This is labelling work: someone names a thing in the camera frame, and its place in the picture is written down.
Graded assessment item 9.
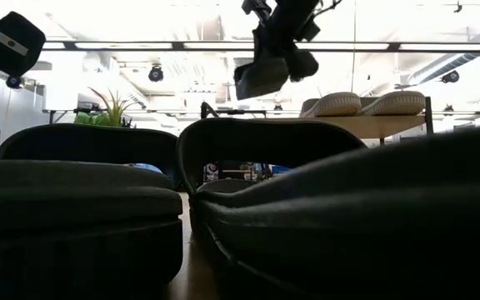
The grey slide sandal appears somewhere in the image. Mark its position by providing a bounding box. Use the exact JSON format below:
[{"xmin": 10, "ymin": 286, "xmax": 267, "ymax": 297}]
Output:
[
  {"xmin": 359, "ymin": 90, "xmax": 427, "ymax": 117},
  {"xmin": 300, "ymin": 92, "xmax": 363, "ymax": 118}
]

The black slide sandal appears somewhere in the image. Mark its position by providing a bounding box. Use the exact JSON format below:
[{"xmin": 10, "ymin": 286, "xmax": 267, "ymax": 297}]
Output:
[
  {"xmin": 176, "ymin": 117, "xmax": 480, "ymax": 300},
  {"xmin": 0, "ymin": 122, "xmax": 184, "ymax": 300}
]

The black ceiling spotlight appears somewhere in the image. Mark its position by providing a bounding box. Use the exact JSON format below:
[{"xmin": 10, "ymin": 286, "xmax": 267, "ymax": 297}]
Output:
[
  {"xmin": 440, "ymin": 69, "xmax": 461, "ymax": 84},
  {"xmin": 5, "ymin": 74, "xmax": 24, "ymax": 90},
  {"xmin": 147, "ymin": 65, "xmax": 165, "ymax": 83}
]

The long ceiling light bar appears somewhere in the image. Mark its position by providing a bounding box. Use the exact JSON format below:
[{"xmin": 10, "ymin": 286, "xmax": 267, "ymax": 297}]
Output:
[{"xmin": 0, "ymin": 39, "xmax": 480, "ymax": 54}]

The green plant in patterned pot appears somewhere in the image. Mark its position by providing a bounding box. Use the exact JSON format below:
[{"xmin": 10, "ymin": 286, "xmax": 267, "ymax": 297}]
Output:
[{"xmin": 72, "ymin": 86, "xmax": 138, "ymax": 128}]

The wooden shelf with black frame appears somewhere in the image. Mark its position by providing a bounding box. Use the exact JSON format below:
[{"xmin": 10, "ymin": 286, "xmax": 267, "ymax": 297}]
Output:
[{"xmin": 200, "ymin": 96, "xmax": 435, "ymax": 147}]

